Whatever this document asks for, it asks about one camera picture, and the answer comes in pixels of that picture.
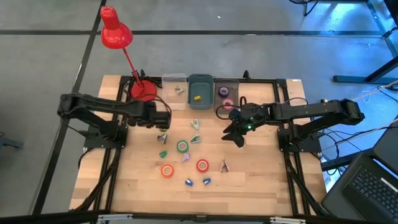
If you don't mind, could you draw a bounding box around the clear plastic bin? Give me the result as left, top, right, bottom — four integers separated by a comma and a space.
161, 73, 189, 110

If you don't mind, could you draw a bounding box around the green tape roll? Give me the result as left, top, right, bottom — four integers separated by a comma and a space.
176, 140, 190, 154

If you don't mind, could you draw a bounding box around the red desk lamp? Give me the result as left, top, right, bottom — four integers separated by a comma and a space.
99, 5, 158, 103

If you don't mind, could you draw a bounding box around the yellow extension cord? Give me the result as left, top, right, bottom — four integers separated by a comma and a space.
320, 79, 398, 105

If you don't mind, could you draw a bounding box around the dark grey open laptop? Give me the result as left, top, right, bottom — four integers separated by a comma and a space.
321, 152, 398, 224

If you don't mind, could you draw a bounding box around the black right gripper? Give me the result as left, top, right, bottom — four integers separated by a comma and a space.
221, 104, 271, 149

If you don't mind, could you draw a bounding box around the teal plastic bin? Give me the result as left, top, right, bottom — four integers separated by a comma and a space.
188, 73, 215, 110

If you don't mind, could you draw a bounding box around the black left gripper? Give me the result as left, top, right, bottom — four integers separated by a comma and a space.
127, 101, 172, 130

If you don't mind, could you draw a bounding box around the orange tape roll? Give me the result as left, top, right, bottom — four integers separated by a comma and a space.
160, 164, 175, 179

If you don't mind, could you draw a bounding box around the silver aluminium bracket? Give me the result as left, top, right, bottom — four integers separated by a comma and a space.
98, 213, 133, 223
269, 217, 307, 224

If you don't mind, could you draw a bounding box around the red tape roll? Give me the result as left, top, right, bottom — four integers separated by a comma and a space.
196, 159, 210, 173

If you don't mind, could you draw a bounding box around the grey translucent plastic bin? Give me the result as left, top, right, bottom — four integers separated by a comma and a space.
213, 77, 241, 113

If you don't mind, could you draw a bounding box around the black desk foot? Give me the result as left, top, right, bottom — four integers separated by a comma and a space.
321, 148, 374, 172
333, 55, 398, 85

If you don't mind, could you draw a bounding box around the grey chair base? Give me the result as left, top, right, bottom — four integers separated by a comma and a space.
0, 132, 24, 150

